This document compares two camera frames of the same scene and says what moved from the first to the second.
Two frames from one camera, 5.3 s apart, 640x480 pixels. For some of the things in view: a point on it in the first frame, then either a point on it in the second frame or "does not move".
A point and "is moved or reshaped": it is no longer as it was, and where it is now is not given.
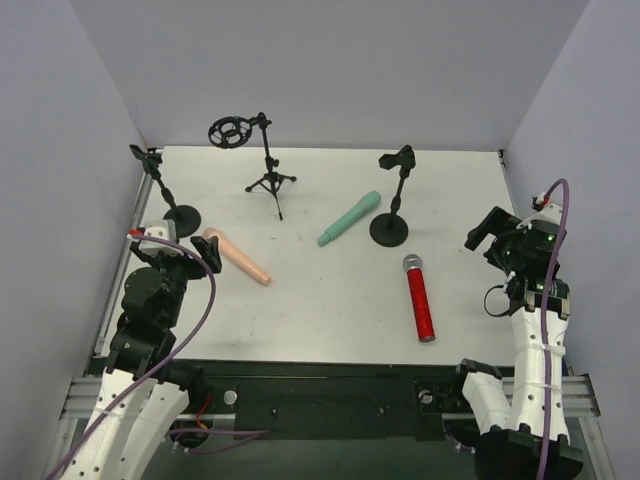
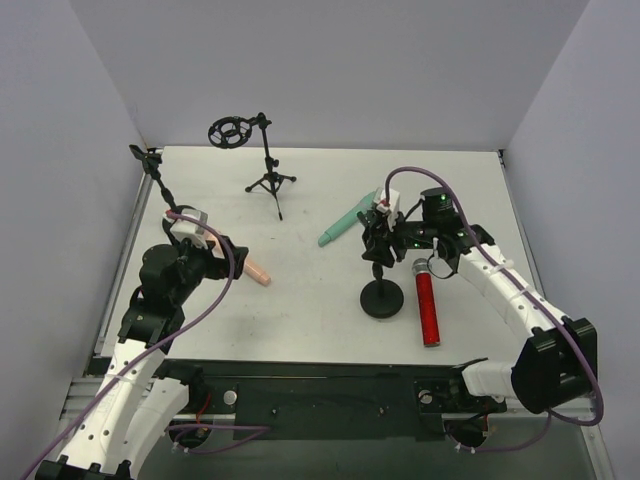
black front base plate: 335,400 does not move
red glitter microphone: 424,319 is moved or reshaped
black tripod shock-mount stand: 231,131 does not move
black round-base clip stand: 391,229 → 380,298
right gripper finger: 497,222 → 377,250
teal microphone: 364,207 does not move
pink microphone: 237,260 does not move
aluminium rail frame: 82,399 does not move
